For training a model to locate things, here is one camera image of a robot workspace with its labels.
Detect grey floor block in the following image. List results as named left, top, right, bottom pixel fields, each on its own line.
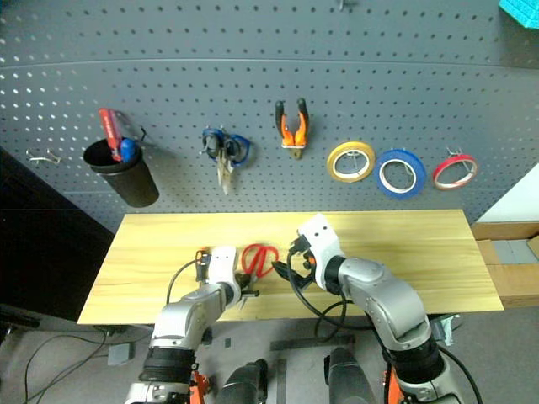
left=106, top=342, right=136, bottom=367

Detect red handled scissors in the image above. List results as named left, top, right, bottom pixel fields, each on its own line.
left=240, top=242, right=280, bottom=279

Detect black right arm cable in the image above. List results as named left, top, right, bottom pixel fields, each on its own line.
left=286, top=247, right=372, bottom=344

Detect blue tape roll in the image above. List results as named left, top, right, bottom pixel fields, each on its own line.
left=373, top=147, right=428, bottom=200

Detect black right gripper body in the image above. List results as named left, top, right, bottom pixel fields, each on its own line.
left=293, top=251, right=318, bottom=282

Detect brown cardboard box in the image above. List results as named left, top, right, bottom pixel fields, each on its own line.
left=470, top=221, right=539, bottom=310

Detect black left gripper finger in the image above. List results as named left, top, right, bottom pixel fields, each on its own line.
left=235, top=272, right=260, bottom=298

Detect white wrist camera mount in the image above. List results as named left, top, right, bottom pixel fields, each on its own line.
left=208, top=245, right=238, bottom=288
left=296, top=212, right=346, bottom=292

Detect black floor cable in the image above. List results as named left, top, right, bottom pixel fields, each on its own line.
left=0, top=327, right=111, bottom=404

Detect dark rounded shape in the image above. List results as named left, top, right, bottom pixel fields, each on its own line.
left=217, top=359, right=270, bottom=404

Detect orange and black pliers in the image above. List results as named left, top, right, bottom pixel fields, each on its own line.
left=275, top=97, right=313, bottom=162

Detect grey metal pegboard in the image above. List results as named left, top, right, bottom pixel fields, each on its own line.
left=0, top=0, right=539, bottom=237

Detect red tape roll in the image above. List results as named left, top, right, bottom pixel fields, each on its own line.
left=431, top=153, right=480, bottom=192

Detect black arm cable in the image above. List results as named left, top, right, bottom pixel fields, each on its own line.
left=166, top=258, right=201, bottom=306
left=286, top=247, right=372, bottom=344

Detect metal hook under blue tape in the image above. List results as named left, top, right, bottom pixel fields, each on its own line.
left=390, top=146, right=413, bottom=174

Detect black flat floor bar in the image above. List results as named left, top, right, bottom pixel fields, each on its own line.
left=269, top=333, right=355, bottom=352

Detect black round cup holder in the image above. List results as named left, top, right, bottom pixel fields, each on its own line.
left=83, top=138, right=161, bottom=209

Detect yellow tape roll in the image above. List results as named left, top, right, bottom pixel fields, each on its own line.
left=326, top=141, right=377, bottom=183

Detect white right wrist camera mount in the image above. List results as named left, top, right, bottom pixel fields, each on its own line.
left=296, top=212, right=346, bottom=292

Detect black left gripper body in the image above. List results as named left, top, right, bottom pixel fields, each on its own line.
left=195, top=248, right=211, bottom=284

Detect metal hook under yellow tape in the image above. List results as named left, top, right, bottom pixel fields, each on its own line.
left=342, top=148, right=366, bottom=174

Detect blue handled screwdriver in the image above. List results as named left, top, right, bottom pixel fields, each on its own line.
left=120, top=137, right=138, bottom=163

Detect bare metal pegboard hook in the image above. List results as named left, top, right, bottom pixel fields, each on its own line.
left=25, top=148, right=62, bottom=166

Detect red utility knife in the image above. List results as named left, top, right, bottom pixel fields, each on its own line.
left=98, top=108, right=126, bottom=163

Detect metal hook under red tape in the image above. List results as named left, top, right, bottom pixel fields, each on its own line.
left=445, top=146, right=476, bottom=174

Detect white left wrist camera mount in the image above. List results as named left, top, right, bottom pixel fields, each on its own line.
left=208, top=245, right=238, bottom=288

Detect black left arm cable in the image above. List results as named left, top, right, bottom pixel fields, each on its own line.
left=166, top=258, right=201, bottom=306

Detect blue handled scissors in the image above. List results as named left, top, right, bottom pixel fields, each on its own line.
left=199, top=125, right=253, bottom=196

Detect teal grey table clamp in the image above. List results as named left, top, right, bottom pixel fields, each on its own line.
left=428, top=312, right=463, bottom=347

